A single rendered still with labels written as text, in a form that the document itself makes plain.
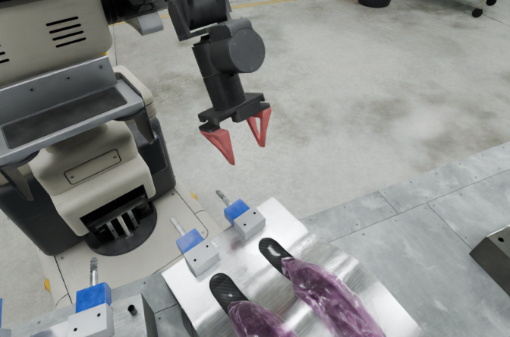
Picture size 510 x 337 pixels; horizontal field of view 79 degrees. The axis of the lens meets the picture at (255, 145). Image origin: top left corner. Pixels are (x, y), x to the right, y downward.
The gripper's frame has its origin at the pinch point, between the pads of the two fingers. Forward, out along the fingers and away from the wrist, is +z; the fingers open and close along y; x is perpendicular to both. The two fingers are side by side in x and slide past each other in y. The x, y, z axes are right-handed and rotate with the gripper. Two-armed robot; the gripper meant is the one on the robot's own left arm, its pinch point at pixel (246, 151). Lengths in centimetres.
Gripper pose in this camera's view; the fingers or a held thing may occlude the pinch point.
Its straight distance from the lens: 55.4
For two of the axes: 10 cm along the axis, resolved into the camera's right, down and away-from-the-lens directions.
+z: 2.9, 8.8, 3.8
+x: -5.8, -1.6, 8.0
